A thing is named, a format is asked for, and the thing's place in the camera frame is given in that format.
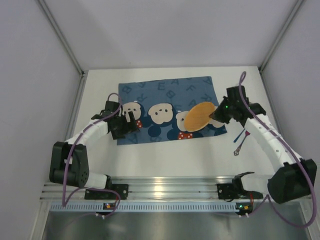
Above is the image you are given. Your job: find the round woven orange plate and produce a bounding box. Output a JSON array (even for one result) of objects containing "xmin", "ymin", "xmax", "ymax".
[{"xmin": 184, "ymin": 101, "xmax": 216, "ymax": 132}]

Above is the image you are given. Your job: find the blue cartoon placemat cloth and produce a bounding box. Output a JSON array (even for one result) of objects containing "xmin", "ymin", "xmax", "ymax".
[{"xmin": 117, "ymin": 76, "xmax": 227, "ymax": 146}]

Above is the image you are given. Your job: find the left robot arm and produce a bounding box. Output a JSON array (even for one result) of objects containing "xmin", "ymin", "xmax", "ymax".
[{"xmin": 49, "ymin": 110, "xmax": 139, "ymax": 189}]

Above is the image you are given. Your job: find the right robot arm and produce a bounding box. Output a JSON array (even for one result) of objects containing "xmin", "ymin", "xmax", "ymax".
[{"xmin": 212, "ymin": 96, "xmax": 317, "ymax": 204}]

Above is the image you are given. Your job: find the blue spoon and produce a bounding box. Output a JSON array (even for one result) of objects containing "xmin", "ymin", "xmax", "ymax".
[{"xmin": 233, "ymin": 128, "xmax": 245, "ymax": 143}]

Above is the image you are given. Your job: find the purple fork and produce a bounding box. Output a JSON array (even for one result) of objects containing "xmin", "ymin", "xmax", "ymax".
[{"xmin": 233, "ymin": 130, "xmax": 250, "ymax": 156}]

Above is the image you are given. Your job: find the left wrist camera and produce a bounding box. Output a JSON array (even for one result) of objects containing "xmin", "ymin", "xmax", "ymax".
[{"xmin": 104, "ymin": 100, "xmax": 121, "ymax": 115}]

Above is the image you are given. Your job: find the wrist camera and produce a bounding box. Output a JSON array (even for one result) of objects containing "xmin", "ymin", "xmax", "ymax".
[
  {"xmin": 104, "ymin": 100, "xmax": 121, "ymax": 115},
  {"xmin": 226, "ymin": 86, "xmax": 249, "ymax": 103}
]

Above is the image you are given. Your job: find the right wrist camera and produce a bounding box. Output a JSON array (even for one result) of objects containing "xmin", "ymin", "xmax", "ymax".
[{"xmin": 226, "ymin": 86, "xmax": 249, "ymax": 103}]

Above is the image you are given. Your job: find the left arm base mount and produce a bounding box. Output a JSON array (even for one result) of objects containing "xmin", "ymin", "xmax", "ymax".
[{"xmin": 84, "ymin": 183, "xmax": 129, "ymax": 200}]

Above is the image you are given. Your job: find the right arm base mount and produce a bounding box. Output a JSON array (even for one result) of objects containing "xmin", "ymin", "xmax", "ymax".
[{"xmin": 216, "ymin": 183, "xmax": 263, "ymax": 202}]

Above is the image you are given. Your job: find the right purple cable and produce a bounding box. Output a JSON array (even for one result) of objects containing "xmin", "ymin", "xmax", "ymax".
[{"xmin": 238, "ymin": 71, "xmax": 316, "ymax": 229}]

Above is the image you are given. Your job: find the purple cable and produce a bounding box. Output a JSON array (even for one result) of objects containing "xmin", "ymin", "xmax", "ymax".
[
  {"xmin": 61, "ymin": 92, "xmax": 123, "ymax": 218},
  {"xmin": 238, "ymin": 71, "xmax": 316, "ymax": 229}
]

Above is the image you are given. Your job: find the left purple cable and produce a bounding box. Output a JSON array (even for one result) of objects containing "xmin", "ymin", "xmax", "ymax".
[{"xmin": 61, "ymin": 92, "xmax": 123, "ymax": 218}]

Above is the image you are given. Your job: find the left aluminium frame post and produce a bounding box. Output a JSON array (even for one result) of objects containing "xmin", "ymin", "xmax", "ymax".
[{"xmin": 35, "ymin": 0, "xmax": 85, "ymax": 76}]

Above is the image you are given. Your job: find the aluminium frame post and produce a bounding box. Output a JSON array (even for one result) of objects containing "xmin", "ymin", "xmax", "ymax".
[
  {"xmin": 35, "ymin": 0, "xmax": 85, "ymax": 76},
  {"xmin": 258, "ymin": 0, "xmax": 306, "ymax": 74}
]

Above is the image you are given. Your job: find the slotted cable duct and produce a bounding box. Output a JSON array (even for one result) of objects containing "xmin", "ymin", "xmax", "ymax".
[{"xmin": 50, "ymin": 201, "xmax": 252, "ymax": 213}]

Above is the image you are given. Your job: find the right aluminium frame post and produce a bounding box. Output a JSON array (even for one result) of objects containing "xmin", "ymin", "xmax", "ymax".
[{"xmin": 258, "ymin": 0, "xmax": 306, "ymax": 74}]

